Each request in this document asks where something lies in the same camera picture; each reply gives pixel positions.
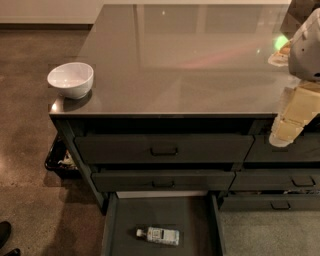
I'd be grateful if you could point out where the black shoe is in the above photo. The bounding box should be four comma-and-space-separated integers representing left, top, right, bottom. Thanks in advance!
4, 248, 21, 256
0, 221, 11, 249

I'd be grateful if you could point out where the top left drawer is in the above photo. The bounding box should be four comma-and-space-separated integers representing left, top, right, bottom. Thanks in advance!
75, 134, 254, 164

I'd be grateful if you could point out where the bottom right drawer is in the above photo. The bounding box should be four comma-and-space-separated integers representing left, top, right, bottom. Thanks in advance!
220, 194, 320, 211

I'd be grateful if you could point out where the white ceramic bowl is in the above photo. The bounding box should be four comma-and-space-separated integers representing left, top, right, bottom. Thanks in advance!
47, 62, 94, 99

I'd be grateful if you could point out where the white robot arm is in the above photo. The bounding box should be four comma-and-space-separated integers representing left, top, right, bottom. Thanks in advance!
268, 8, 320, 147

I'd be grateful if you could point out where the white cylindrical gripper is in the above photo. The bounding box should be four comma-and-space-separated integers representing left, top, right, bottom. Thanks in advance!
268, 41, 320, 148

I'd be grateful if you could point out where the open bottom left drawer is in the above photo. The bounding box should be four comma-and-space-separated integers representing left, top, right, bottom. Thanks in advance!
101, 193, 227, 256

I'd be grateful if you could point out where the clear plastic water bottle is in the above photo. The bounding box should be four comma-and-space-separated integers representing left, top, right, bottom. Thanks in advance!
136, 227, 180, 246

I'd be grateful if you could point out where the middle left drawer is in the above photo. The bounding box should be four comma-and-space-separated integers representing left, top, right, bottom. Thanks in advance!
92, 169, 234, 192

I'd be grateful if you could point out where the middle right drawer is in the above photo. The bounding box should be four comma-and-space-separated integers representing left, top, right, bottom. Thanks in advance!
230, 169, 320, 191

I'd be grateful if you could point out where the top right drawer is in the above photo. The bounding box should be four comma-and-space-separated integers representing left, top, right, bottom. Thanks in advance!
245, 134, 320, 163

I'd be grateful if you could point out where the black bin beside cabinet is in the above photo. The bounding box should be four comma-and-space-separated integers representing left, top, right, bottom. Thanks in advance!
44, 136, 81, 179

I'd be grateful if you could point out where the dark grey drawer cabinet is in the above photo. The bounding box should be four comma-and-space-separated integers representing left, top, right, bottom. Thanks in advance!
50, 0, 319, 208

